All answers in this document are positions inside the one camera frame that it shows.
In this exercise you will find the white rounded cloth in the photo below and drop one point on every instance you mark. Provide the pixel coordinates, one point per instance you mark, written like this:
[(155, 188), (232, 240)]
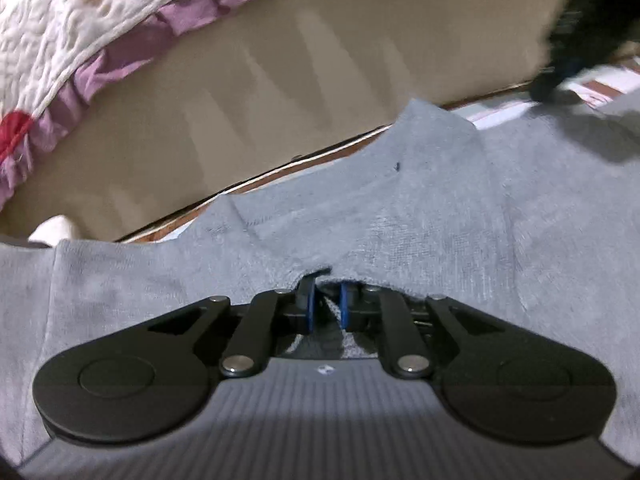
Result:
[(55, 230)]

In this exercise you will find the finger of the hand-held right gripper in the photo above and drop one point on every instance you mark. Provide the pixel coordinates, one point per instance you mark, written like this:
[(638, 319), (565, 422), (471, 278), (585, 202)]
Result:
[(555, 82)]

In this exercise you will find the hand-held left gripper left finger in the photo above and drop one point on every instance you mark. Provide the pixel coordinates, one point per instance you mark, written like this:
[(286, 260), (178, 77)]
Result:
[(311, 305)]

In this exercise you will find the beige mattress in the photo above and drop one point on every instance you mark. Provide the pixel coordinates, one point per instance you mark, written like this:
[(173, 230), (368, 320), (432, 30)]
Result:
[(300, 85)]

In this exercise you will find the grey knit sweater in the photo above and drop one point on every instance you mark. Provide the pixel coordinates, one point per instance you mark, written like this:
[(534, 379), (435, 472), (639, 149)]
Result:
[(425, 200)]

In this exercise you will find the white quilt with red prints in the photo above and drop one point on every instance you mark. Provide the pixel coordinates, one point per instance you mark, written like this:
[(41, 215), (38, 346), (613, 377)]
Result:
[(50, 25)]

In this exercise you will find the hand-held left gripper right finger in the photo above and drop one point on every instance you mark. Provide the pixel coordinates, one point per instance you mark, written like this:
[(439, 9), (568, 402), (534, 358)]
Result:
[(345, 307)]

